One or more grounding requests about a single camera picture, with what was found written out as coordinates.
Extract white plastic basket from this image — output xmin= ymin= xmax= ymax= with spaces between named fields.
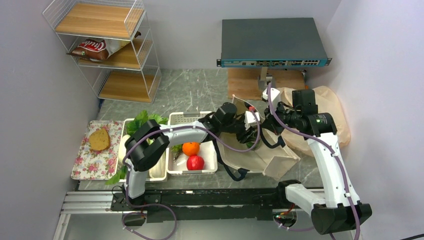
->
xmin=165 ymin=111 xmax=218 ymax=175
xmin=121 ymin=118 xmax=167 ymax=182

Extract floral pattern tray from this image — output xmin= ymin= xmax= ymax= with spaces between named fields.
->
xmin=70 ymin=120 xmax=124 ymax=180

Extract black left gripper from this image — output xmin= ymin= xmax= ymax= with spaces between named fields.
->
xmin=221 ymin=116 xmax=259 ymax=144

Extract left white plastic basket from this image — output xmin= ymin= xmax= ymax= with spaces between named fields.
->
xmin=121 ymin=118 xmax=167 ymax=182

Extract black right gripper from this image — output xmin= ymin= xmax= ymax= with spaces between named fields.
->
xmin=261 ymin=100 xmax=301 ymax=136

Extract orange fruit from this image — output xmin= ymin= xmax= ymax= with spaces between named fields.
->
xmin=182 ymin=142 xmax=200 ymax=157

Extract wooden board with metal stand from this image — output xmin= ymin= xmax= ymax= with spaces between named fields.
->
xmin=227 ymin=68 xmax=305 ymax=100

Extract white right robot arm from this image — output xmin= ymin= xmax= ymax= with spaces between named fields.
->
xmin=261 ymin=86 xmax=372 ymax=240

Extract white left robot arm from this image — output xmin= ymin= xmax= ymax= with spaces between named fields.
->
xmin=122 ymin=102 xmax=261 ymax=210

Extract right white plastic basket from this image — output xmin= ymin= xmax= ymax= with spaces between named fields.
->
xmin=165 ymin=111 xmax=218 ymax=175

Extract red pepper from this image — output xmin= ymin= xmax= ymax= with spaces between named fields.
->
xmin=186 ymin=155 xmax=205 ymax=171

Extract dark grey network switch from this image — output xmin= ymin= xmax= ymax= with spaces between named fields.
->
xmin=216 ymin=17 xmax=332 ymax=68

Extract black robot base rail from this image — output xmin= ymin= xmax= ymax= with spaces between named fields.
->
xmin=61 ymin=185 xmax=301 ymax=223

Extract red chips snack bag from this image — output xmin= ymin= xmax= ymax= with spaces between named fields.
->
xmin=65 ymin=31 xmax=145 ymax=62

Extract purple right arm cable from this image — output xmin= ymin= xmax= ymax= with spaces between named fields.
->
xmin=266 ymin=82 xmax=362 ymax=240

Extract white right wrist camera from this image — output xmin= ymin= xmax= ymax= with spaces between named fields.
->
xmin=261 ymin=87 xmax=281 ymax=102

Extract green glass bottle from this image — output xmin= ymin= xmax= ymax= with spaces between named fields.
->
xmin=245 ymin=130 xmax=262 ymax=151

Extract large white daikon radish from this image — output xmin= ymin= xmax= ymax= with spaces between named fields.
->
xmin=126 ymin=110 xmax=149 ymax=135

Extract beige canvas tote bag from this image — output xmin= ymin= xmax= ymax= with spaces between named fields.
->
xmin=211 ymin=94 xmax=302 ymax=182

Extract brown bread slice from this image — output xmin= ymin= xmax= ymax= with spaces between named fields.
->
xmin=88 ymin=128 xmax=111 ymax=151

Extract green lettuce leaf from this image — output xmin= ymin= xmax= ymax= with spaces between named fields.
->
xmin=148 ymin=113 xmax=169 ymax=125

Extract orange plastic grocery bag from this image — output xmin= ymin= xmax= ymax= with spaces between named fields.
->
xmin=281 ymin=86 xmax=351 ymax=157

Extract white wire wooden shelf rack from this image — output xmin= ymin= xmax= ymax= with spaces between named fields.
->
xmin=42 ymin=0 xmax=162 ymax=103

